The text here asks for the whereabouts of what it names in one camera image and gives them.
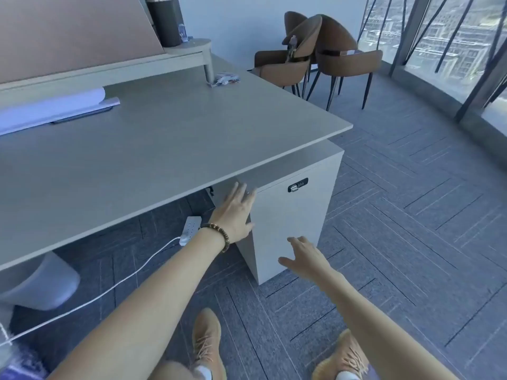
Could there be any person's left hand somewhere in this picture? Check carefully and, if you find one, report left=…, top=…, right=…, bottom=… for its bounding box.
left=208, top=180, right=259, bottom=245

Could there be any person's right hand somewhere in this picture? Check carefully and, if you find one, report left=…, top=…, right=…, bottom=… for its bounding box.
left=278, top=235, right=343, bottom=292

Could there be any white cabinet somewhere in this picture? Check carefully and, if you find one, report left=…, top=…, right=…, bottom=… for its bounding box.
left=236, top=139, right=344, bottom=286

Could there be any person's right forearm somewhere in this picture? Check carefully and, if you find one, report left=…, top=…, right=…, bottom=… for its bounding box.
left=316, top=271, right=462, bottom=380

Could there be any person's left forearm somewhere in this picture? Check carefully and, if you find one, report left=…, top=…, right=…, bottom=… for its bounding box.
left=46, top=227, right=229, bottom=380

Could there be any person's right tan shoe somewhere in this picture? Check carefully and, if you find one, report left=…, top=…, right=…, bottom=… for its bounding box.
left=312, top=329, right=371, bottom=380

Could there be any person's tan shoe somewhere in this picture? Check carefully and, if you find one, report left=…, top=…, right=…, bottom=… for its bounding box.
left=191, top=307, right=227, bottom=380
left=312, top=329, right=371, bottom=380

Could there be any person's left tan shoe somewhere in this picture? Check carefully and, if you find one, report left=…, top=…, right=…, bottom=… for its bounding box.
left=191, top=307, right=227, bottom=380

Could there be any white power strip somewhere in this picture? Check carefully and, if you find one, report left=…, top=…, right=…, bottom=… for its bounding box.
left=179, top=216, right=202, bottom=246

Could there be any grey wooden table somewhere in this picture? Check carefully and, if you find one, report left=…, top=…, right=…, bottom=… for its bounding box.
left=0, top=53, right=354, bottom=272

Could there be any clear plastic bag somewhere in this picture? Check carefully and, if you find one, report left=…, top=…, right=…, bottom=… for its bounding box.
left=208, top=71, right=241, bottom=88

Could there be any brown upholstered chair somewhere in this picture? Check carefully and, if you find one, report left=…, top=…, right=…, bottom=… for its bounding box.
left=313, top=14, right=384, bottom=111
left=284, top=11, right=311, bottom=37
left=253, top=14, right=324, bottom=100

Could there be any beige desk shelf riser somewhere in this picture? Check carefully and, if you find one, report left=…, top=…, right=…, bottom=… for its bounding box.
left=0, top=38, right=216, bottom=102

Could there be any grey round waste bin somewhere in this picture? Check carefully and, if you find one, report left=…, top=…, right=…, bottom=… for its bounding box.
left=0, top=251, right=81, bottom=311

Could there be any dark insulated bottle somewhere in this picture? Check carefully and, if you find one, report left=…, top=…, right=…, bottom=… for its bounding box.
left=144, top=0, right=186, bottom=48

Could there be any large curled white sheet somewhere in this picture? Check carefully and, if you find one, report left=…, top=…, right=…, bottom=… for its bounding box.
left=0, top=87, right=121, bottom=136

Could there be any brown desk partition panel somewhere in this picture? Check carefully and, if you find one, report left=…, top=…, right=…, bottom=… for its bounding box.
left=0, top=0, right=165, bottom=86

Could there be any brown beaded bracelet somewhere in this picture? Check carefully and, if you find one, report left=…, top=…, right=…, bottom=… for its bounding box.
left=200, top=222, right=231, bottom=254

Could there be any white power cable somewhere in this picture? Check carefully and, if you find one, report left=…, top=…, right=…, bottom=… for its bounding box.
left=0, top=236, right=183, bottom=347

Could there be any grey window frame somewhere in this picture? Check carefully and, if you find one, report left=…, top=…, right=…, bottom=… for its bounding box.
left=358, top=0, right=507, bottom=137

